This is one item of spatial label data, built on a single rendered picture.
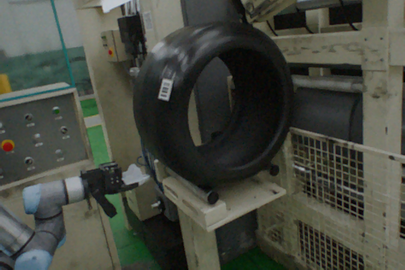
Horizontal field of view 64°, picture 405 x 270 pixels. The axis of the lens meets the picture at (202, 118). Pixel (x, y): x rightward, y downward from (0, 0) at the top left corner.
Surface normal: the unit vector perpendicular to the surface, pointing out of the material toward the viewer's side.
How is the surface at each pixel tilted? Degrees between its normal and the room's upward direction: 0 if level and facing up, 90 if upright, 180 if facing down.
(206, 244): 90
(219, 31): 43
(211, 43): 80
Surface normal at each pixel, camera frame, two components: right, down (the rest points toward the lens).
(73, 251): 0.48, 0.18
